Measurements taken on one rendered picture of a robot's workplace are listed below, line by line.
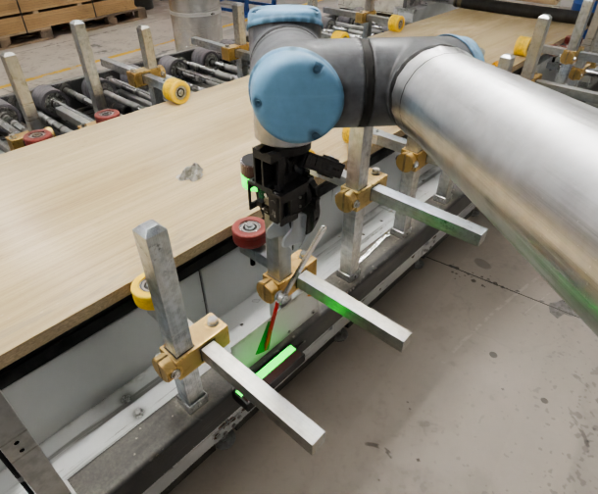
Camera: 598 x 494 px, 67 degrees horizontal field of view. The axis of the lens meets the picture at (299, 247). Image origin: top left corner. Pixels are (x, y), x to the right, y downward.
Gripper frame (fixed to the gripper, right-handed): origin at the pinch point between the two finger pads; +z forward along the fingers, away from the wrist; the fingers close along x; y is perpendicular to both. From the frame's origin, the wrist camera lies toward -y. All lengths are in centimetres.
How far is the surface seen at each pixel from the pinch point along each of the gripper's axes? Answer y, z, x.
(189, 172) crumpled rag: -13, 10, -50
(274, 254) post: -1.4, 7.5, -7.1
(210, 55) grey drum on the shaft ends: -102, 18, -153
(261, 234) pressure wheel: -6.9, 10.7, -16.8
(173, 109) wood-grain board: -37, 11, -92
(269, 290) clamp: 1.3, 14.8, -6.3
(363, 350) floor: -61, 101, -19
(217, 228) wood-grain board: -2.1, 11.1, -26.0
